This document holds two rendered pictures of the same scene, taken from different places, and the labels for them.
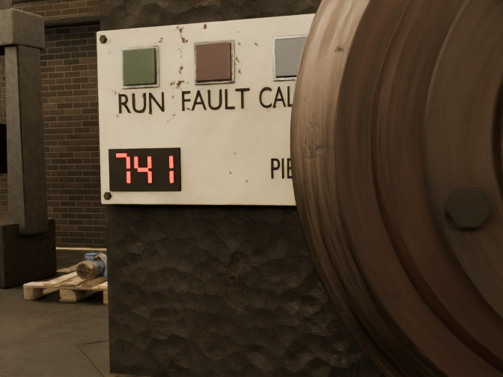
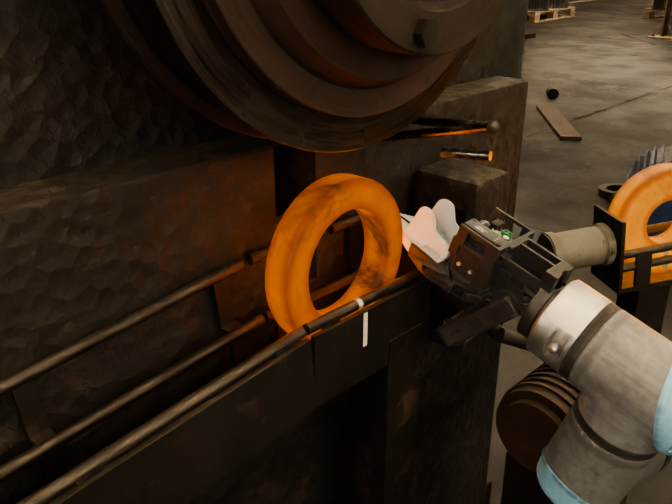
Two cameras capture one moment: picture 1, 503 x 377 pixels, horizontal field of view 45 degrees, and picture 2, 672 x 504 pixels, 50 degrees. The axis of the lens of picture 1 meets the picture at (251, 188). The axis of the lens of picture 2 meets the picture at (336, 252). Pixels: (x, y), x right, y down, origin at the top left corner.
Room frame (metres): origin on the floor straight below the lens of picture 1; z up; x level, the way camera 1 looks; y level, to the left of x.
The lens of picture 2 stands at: (0.09, 0.36, 1.06)
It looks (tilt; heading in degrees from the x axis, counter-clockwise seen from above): 23 degrees down; 297
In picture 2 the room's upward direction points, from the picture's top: straight up
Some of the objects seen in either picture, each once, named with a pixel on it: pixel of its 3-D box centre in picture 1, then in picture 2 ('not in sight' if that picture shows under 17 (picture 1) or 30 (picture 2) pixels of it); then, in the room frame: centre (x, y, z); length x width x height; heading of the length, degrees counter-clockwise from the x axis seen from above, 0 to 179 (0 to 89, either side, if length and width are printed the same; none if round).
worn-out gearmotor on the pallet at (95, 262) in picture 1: (99, 263); not in sight; (4.93, 1.24, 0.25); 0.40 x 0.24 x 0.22; 163
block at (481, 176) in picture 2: not in sight; (454, 254); (0.36, -0.49, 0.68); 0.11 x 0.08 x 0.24; 163
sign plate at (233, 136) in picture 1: (218, 114); not in sight; (0.61, 0.03, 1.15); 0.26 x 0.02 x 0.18; 73
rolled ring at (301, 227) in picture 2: not in sight; (338, 260); (0.41, -0.26, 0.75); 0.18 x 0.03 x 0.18; 75
